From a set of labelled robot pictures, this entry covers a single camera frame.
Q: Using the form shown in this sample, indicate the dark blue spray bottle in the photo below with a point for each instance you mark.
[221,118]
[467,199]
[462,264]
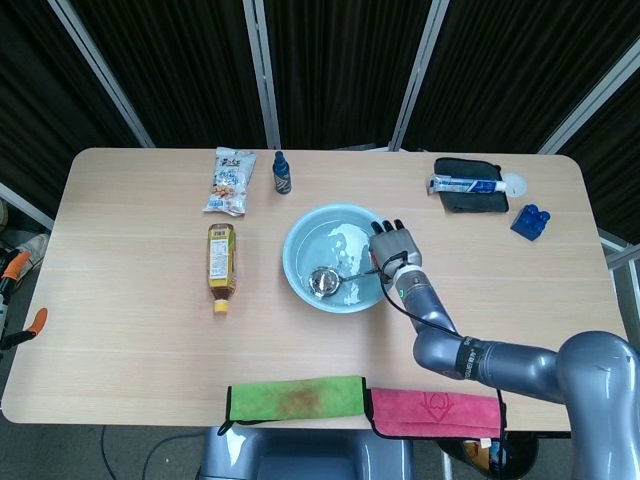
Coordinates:
[281,175]

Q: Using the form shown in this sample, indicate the blue white toothpaste tube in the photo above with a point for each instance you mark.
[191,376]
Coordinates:
[465,184]

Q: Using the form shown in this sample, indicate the tea bottle yellow cap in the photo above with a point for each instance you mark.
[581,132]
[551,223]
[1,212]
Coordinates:
[221,260]

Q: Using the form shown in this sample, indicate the green stained cloth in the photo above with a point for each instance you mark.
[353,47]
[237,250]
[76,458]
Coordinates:
[295,397]

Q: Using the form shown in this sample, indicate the white shoe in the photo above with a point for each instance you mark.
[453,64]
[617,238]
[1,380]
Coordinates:
[32,247]

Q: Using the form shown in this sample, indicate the white screen frame post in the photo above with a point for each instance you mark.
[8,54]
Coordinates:
[262,75]
[419,75]
[30,207]
[102,75]
[590,100]

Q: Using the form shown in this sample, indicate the blue toy brick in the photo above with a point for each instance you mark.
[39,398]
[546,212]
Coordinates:
[529,225]

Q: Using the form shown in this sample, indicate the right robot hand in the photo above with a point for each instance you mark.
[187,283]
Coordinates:
[397,247]

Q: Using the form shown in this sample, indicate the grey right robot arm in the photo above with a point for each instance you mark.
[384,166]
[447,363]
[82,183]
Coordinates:
[500,357]

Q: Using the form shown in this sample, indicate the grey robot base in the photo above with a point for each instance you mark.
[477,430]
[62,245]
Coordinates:
[300,455]

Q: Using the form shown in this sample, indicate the pink cloth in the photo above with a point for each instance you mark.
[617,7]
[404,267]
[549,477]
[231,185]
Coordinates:
[425,410]

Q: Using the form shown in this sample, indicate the metal ladle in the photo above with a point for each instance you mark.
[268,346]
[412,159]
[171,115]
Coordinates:
[324,282]

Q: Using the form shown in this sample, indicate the light blue bowl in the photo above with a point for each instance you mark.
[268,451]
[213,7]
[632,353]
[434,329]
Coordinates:
[305,240]

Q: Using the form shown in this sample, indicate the white snack bag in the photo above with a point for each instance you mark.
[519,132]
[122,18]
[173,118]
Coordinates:
[230,182]

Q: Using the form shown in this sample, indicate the white round lid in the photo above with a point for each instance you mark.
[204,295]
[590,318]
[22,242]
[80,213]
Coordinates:
[517,184]

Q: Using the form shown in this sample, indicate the dark grey folded cloth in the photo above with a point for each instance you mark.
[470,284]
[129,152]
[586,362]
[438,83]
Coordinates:
[475,202]

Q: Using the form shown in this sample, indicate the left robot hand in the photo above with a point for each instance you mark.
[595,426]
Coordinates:
[15,270]

